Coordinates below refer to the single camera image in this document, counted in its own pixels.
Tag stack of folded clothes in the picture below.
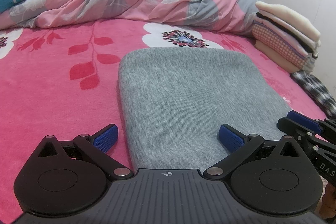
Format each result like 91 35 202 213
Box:
252 1 322 74

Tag black white plaid shirt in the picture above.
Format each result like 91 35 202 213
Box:
290 70 336 119

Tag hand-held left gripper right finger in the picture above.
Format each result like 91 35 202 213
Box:
203 124 301 179

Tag grey sweatpants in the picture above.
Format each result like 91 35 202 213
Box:
118 47 292 171

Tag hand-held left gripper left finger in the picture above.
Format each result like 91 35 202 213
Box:
38 123 134 179

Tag person's right hand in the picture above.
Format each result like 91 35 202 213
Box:
318 178 336 220

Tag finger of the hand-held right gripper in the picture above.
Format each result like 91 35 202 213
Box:
287 110 326 134
277 117 315 141

